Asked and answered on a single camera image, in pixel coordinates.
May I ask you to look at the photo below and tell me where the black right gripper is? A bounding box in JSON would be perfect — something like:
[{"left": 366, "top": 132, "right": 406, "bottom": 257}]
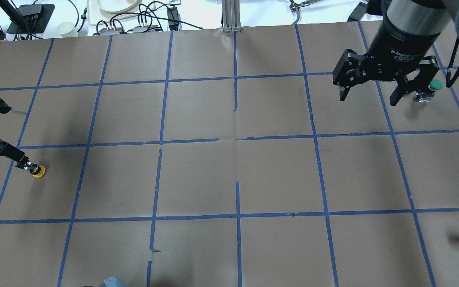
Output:
[{"left": 333, "top": 24, "right": 439, "bottom": 106}]

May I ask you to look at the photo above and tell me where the yellow push button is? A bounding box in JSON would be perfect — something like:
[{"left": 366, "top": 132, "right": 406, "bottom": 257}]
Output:
[{"left": 17, "top": 161, "right": 46, "bottom": 178}]

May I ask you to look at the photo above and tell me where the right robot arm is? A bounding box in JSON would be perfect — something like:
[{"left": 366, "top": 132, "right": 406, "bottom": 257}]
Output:
[{"left": 333, "top": 0, "right": 459, "bottom": 106}]

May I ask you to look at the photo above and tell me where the green push button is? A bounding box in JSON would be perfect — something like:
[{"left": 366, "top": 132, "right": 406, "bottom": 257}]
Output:
[{"left": 414, "top": 79, "right": 444, "bottom": 103}]

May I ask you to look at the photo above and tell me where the beige plate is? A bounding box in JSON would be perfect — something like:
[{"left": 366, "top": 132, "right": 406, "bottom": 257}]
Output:
[{"left": 97, "top": 0, "right": 139, "bottom": 14}]

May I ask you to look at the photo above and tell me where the black power adapter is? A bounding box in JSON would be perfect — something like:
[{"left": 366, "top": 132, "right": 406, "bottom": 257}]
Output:
[{"left": 167, "top": 6, "right": 180, "bottom": 31}]

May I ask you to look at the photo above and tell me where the aluminium frame post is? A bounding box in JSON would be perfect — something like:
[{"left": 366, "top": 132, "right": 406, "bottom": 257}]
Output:
[{"left": 222, "top": 0, "right": 242, "bottom": 33}]

